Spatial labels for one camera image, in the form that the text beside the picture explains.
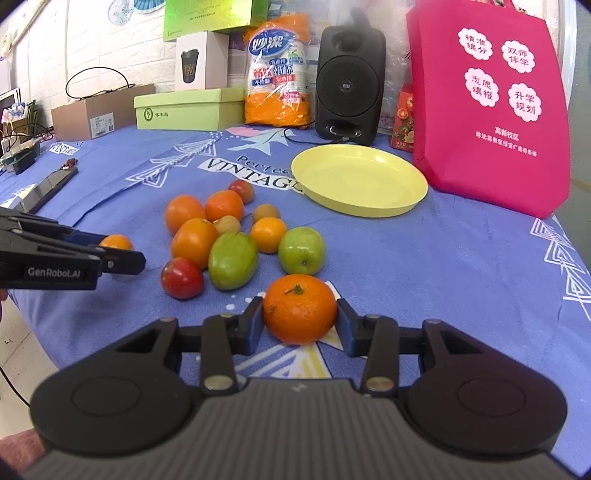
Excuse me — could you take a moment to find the green mango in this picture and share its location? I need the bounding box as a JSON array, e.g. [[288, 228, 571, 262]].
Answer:
[[207, 232, 259, 291]]

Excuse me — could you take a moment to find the small red fruit back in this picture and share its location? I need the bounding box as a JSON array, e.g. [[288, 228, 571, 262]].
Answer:
[[228, 179, 254, 204]]

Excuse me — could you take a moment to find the round orange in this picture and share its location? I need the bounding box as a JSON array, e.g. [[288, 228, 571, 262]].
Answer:
[[164, 195, 206, 236]]

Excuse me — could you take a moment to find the black speaker cable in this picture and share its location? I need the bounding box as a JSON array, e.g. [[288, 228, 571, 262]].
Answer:
[[281, 126, 352, 146]]

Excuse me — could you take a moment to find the green apple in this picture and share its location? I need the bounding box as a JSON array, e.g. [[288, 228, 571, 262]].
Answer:
[[279, 226, 325, 275]]

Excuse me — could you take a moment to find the black phone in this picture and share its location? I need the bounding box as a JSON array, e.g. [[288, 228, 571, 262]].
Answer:
[[13, 165, 78, 214]]

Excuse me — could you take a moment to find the red tomato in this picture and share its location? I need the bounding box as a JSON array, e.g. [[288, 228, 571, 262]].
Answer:
[[160, 258, 204, 300]]

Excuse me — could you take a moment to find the pink non-woven tote bag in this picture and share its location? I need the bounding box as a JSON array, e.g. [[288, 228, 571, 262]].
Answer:
[[407, 1, 570, 218]]

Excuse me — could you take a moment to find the small orange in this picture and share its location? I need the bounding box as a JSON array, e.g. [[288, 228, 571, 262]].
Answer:
[[99, 234, 133, 250], [250, 217, 287, 254]]

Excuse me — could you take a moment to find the blue patterned tablecloth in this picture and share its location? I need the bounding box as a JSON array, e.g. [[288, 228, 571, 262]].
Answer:
[[1, 127, 590, 473]]

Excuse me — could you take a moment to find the small brown longan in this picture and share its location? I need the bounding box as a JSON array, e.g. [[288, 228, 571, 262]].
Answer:
[[213, 215, 242, 235], [252, 204, 281, 224]]

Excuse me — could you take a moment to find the black wire loop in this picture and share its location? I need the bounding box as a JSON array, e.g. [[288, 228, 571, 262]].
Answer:
[[64, 66, 137, 101]]

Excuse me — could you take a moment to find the orange paper cup pack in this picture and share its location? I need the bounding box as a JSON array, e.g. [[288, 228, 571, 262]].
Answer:
[[243, 14, 311, 127]]

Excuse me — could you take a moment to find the bright green gift box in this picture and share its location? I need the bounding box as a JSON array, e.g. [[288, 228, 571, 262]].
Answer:
[[163, 0, 270, 41]]

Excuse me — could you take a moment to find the red gift box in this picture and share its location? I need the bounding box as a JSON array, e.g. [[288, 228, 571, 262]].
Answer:
[[391, 84, 415, 152]]

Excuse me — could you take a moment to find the large stemmed mandarin orange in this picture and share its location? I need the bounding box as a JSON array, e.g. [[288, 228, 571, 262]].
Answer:
[[263, 274, 338, 345]]

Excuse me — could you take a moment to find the light green shoe box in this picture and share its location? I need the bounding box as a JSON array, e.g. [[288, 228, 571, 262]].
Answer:
[[134, 87, 245, 131]]

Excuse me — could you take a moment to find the white cup box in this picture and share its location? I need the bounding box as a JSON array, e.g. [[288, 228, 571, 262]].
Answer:
[[175, 31, 229, 91]]

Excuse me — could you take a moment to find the yellow plastic plate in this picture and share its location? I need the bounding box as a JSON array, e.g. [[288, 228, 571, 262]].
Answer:
[[290, 144, 429, 218]]

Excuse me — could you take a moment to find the brown cardboard box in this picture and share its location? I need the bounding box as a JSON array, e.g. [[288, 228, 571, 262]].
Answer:
[[51, 84, 155, 141]]

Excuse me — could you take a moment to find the oblong orange fruit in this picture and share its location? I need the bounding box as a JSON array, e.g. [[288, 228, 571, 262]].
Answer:
[[170, 218, 218, 270]]

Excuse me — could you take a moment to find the black speaker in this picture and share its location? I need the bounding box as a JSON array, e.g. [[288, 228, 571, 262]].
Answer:
[[315, 8, 387, 146]]

